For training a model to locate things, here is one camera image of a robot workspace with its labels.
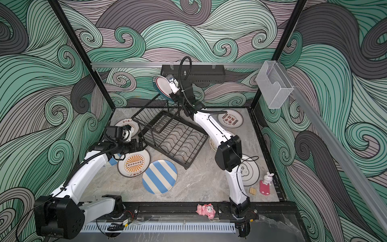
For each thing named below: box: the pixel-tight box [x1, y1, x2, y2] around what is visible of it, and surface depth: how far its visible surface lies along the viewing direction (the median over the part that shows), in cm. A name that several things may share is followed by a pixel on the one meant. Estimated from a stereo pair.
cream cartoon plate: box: [209, 137, 219, 152], surface depth 99 cm
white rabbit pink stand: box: [259, 171, 275, 196], surface depth 80 cm
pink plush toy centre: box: [195, 203, 217, 220], surface depth 73 cm
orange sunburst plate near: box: [117, 149, 151, 178], surface depth 90 cm
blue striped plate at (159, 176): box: [142, 159, 178, 195], surface depth 87 cm
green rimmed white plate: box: [152, 75, 174, 102], surface depth 94 cm
